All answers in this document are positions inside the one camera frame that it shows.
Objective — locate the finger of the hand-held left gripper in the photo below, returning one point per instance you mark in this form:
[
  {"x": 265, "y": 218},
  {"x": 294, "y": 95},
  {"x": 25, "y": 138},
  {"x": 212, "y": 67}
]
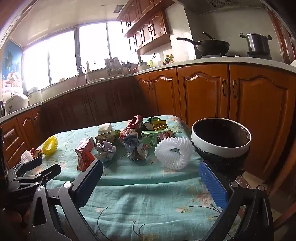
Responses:
[
  {"x": 30, "y": 162},
  {"x": 50, "y": 172}
]

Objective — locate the steel pot with lid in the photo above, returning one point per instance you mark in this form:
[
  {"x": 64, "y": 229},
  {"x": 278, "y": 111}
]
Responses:
[{"x": 256, "y": 45}]

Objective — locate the white foam block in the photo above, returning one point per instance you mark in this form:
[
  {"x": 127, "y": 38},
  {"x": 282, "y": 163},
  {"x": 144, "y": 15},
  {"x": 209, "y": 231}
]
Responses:
[{"x": 105, "y": 128}]

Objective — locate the white round cooker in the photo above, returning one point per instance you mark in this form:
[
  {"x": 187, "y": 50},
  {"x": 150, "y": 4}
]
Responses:
[{"x": 35, "y": 96}]

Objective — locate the crushed green can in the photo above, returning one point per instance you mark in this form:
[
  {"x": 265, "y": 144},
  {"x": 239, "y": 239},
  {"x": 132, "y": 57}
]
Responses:
[{"x": 146, "y": 126}]

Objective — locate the teal floral tablecloth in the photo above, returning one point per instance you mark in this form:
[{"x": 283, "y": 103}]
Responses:
[{"x": 138, "y": 185}]

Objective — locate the crumpled white red paper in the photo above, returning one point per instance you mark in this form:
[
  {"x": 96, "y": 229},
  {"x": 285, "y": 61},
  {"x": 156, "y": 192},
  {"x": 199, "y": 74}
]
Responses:
[{"x": 126, "y": 134}]

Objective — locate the blue white wrapper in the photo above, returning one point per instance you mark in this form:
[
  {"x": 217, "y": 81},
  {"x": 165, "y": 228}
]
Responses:
[{"x": 135, "y": 148}]

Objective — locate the row of seasoning bottles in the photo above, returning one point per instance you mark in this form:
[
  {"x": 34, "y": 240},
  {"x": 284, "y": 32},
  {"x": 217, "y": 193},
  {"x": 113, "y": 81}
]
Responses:
[{"x": 168, "y": 59}]

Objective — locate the gas stove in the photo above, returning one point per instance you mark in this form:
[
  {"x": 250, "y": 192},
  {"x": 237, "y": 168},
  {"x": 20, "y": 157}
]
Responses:
[{"x": 208, "y": 56}]

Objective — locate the black bin with white rim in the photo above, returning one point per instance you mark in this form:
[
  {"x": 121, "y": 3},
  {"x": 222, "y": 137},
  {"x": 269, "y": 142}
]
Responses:
[{"x": 219, "y": 150}]

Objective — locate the crushed red yellow can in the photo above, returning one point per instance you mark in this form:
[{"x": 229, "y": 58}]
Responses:
[{"x": 38, "y": 153}]

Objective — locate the large white foam net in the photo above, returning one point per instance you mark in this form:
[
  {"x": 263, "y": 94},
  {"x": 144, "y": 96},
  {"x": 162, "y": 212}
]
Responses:
[{"x": 161, "y": 150}]

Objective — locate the blue wall poster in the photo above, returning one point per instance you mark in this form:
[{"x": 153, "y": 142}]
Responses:
[{"x": 11, "y": 60}]

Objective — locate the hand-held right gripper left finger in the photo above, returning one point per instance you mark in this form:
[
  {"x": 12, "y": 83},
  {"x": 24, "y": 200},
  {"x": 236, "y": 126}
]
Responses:
[{"x": 91, "y": 178}]

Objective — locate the range hood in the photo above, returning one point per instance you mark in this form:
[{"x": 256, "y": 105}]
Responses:
[{"x": 219, "y": 3}]

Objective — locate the wooden wall cabinets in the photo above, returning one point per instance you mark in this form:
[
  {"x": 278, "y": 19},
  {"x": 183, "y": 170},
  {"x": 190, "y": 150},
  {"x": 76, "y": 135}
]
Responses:
[{"x": 155, "y": 25}]

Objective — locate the small white foam net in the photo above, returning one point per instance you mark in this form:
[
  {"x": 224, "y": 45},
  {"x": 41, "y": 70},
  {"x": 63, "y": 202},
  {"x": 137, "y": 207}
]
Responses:
[{"x": 26, "y": 157}]

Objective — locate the white pot with lid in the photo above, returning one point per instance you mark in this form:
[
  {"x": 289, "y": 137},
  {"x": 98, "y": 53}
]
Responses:
[{"x": 143, "y": 66}]

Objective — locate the black wok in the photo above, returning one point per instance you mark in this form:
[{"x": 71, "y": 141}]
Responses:
[{"x": 211, "y": 46}]

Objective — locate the utensil rack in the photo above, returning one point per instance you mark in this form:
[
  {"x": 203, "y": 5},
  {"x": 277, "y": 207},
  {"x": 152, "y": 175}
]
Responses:
[{"x": 112, "y": 66}]

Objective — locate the wooden chair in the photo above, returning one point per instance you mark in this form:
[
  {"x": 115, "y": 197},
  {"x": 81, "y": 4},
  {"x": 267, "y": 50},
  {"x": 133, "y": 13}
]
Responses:
[{"x": 286, "y": 215}]

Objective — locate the crumpled red wrapper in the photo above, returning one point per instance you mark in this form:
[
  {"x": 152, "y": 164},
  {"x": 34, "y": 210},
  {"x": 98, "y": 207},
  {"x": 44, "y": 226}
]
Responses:
[{"x": 135, "y": 121}]

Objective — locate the white paper ball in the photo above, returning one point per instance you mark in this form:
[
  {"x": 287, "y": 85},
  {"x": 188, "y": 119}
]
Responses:
[{"x": 105, "y": 151}]

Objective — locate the yellow foam net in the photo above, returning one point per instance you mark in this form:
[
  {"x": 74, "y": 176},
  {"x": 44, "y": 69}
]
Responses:
[{"x": 46, "y": 148}]

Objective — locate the tan green carton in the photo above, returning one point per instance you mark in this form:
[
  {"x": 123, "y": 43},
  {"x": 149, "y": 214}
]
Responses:
[{"x": 108, "y": 137}]

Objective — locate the yellow green crushed carton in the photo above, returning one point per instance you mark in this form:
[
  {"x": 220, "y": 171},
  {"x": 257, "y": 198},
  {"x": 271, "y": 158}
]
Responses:
[{"x": 160, "y": 125}]

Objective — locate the kitchen window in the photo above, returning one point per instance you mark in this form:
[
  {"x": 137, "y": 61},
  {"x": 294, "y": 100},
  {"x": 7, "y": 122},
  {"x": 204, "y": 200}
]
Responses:
[{"x": 62, "y": 58}]

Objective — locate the green drink carton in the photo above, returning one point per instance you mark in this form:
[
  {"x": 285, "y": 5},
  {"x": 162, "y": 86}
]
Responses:
[{"x": 152, "y": 138}]

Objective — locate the wooden base cabinets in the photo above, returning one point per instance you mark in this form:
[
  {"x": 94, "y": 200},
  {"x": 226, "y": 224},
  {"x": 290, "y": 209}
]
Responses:
[{"x": 203, "y": 92}]

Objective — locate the crushed red carton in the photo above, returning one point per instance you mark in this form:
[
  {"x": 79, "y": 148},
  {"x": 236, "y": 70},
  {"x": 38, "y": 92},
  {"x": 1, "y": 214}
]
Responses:
[{"x": 84, "y": 155}]

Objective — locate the white rice cooker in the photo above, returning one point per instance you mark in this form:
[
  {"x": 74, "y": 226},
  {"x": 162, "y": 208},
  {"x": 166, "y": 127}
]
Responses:
[{"x": 15, "y": 104}]

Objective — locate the chrome faucet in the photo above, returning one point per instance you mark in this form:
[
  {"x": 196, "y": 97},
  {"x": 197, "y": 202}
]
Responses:
[{"x": 82, "y": 69}]

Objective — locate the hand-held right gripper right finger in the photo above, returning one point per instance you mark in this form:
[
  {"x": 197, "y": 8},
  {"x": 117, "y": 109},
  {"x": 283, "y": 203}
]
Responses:
[{"x": 212, "y": 183}]

